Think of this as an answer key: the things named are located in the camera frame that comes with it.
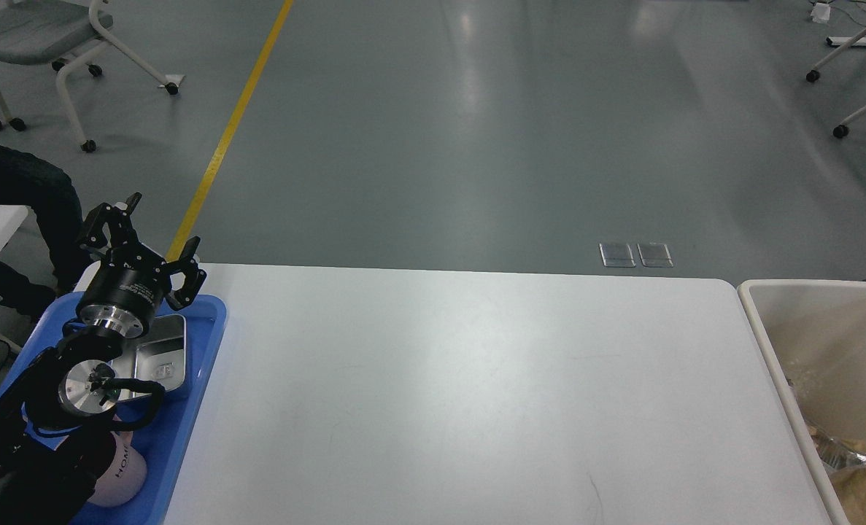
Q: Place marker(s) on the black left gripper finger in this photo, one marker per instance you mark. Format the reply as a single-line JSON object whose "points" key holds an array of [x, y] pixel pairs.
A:
{"points": [[185, 265], [108, 234]]}

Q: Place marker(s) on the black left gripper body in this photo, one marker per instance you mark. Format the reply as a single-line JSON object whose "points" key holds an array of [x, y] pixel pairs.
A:
{"points": [[123, 298]]}

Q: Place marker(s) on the stainless steel rectangular container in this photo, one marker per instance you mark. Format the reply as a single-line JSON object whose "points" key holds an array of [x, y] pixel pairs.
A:
{"points": [[160, 355]]}

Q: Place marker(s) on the pink ribbed mug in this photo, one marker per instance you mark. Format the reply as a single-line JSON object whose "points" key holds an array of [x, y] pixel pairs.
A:
{"points": [[119, 469]]}

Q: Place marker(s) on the aluminium foil tray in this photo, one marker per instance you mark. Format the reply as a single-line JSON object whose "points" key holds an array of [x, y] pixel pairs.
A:
{"points": [[839, 456]]}

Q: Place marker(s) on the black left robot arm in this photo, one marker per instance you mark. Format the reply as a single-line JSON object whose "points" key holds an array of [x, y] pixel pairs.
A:
{"points": [[61, 412]]}

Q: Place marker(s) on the person in dark jeans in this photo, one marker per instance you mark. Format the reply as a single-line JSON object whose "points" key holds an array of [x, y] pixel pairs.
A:
{"points": [[26, 180]]}

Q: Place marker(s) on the blue plastic tray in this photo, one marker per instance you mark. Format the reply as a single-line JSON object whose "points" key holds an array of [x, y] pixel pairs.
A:
{"points": [[164, 441]]}

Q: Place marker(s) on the grey office chair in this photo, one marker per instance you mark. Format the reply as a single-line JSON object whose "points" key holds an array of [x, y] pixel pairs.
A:
{"points": [[45, 32]]}

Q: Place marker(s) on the floor outlet plate left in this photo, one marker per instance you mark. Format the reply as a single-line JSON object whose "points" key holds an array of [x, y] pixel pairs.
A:
{"points": [[617, 255]]}

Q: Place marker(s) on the floor outlet plate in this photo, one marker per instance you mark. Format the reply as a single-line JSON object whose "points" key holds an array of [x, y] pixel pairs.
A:
{"points": [[617, 255], [653, 254]]}

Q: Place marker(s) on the floor outlet plate right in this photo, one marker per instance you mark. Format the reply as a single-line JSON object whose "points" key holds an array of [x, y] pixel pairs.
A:
{"points": [[653, 254]]}

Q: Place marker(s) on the beige plastic bin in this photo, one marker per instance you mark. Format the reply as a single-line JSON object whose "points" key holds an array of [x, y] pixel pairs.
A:
{"points": [[812, 335]]}

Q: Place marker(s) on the brown paper in bin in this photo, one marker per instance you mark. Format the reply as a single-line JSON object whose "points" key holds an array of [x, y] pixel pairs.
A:
{"points": [[851, 492]]}

